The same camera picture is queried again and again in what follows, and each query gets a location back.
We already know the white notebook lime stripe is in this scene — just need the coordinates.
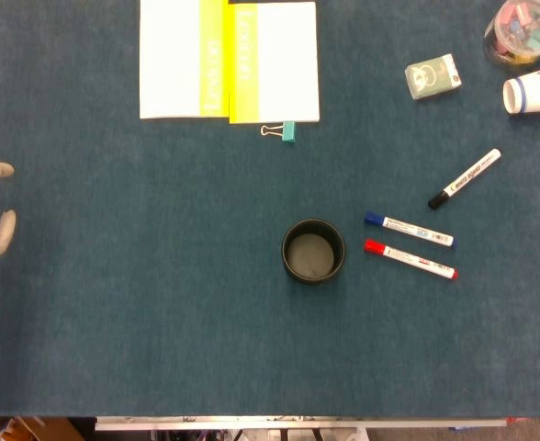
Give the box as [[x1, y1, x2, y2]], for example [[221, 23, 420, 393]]
[[139, 0, 231, 120]]

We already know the brown cardboard box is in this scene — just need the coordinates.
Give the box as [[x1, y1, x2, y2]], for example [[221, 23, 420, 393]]
[[0, 416, 87, 441]]

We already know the blue felt table mat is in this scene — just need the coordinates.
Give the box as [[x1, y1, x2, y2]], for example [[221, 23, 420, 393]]
[[0, 0, 540, 418]]

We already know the teal binder clip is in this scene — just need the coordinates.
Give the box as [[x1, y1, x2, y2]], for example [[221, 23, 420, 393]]
[[259, 120, 297, 147]]

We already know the white notebook yellow spine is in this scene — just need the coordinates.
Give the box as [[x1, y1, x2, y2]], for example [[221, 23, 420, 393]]
[[227, 1, 321, 125]]

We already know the white paper cup blue stripe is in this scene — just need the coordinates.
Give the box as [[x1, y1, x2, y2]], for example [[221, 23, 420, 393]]
[[501, 62, 540, 116]]

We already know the black-capped whiteboard marker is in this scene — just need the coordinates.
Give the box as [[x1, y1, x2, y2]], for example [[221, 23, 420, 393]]
[[427, 147, 503, 211]]

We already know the clear jar of binder clips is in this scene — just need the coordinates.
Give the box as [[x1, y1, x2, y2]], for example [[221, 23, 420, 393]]
[[482, 0, 540, 74]]

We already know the black mesh pen holder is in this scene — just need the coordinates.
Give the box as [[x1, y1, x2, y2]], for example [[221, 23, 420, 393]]
[[281, 218, 346, 286]]

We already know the small green printed box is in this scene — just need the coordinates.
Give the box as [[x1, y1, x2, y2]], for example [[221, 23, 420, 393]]
[[404, 53, 464, 102]]

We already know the blue-capped whiteboard marker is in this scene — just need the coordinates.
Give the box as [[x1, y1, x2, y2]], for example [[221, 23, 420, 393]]
[[364, 210, 456, 249]]

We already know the red-capped whiteboard marker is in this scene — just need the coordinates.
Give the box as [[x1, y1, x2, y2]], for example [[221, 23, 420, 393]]
[[363, 238, 460, 282]]

